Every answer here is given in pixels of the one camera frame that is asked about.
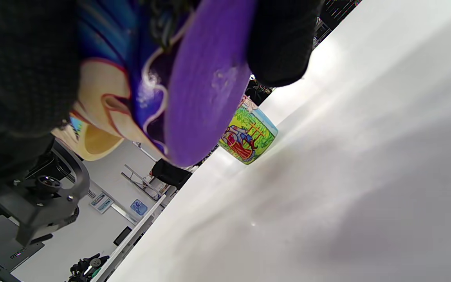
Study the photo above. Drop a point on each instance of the person's left hand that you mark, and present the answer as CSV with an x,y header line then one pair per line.
x,y
2,164

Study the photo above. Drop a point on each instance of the person's right hand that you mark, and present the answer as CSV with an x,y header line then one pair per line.
x,y
22,58

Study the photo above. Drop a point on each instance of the large blue Russian doll top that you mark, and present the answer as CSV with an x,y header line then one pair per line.
x,y
100,145

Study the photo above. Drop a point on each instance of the medium Russian doll base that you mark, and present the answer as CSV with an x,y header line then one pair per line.
x,y
210,98

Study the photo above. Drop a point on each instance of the large Russian doll base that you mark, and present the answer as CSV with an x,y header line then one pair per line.
x,y
245,141

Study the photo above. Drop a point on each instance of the white step ladder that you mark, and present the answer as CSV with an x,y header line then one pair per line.
x,y
141,182

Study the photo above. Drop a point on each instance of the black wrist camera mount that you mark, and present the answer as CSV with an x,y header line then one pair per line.
x,y
33,207

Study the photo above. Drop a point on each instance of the white wall sign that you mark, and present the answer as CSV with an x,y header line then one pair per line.
x,y
101,203

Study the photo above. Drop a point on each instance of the blue wall sign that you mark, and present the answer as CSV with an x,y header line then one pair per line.
x,y
139,207

